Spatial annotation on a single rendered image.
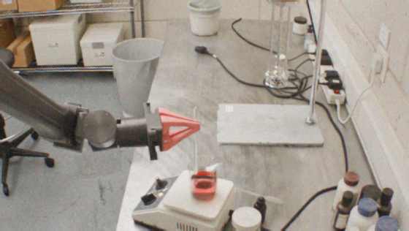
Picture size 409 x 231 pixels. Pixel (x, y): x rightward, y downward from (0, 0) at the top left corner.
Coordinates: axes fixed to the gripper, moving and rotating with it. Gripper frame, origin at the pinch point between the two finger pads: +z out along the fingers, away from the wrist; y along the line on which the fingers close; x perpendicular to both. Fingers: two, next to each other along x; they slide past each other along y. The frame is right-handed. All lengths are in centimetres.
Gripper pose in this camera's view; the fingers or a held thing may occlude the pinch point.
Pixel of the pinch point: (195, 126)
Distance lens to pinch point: 83.8
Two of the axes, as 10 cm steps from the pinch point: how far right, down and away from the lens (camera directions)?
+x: -0.1, 8.4, 5.4
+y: -2.0, -5.3, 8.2
